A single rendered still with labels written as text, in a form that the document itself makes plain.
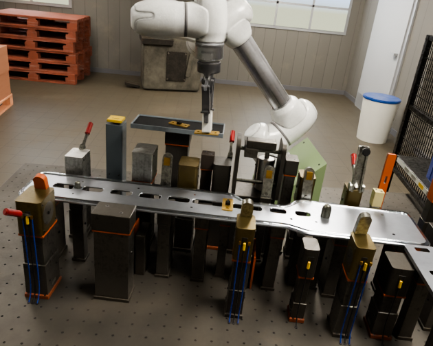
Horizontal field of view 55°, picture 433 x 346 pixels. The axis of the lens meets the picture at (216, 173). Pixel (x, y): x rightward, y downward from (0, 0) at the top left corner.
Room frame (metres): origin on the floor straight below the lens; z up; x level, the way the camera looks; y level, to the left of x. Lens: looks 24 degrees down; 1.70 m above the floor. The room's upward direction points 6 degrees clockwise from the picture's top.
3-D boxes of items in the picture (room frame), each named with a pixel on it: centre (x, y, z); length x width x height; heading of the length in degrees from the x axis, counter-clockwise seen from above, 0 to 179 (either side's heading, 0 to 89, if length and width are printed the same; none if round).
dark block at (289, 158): (1.50, -0.28, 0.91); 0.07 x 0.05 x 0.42; 178
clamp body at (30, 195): (1.10, 0.54, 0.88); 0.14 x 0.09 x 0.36; 178
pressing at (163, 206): (1.28, -0.03, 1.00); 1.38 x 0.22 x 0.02; 88
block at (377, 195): (1.40, -0.60, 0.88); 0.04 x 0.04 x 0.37; 88
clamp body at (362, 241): (1.06, -0.45, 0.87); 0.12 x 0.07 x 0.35; 178
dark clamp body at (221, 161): (1.50, -0.02, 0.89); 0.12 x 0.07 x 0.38; 178
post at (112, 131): (1.64, 0.43, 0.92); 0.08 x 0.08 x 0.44; 88
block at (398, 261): (1.07, -0.58, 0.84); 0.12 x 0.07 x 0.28; 178
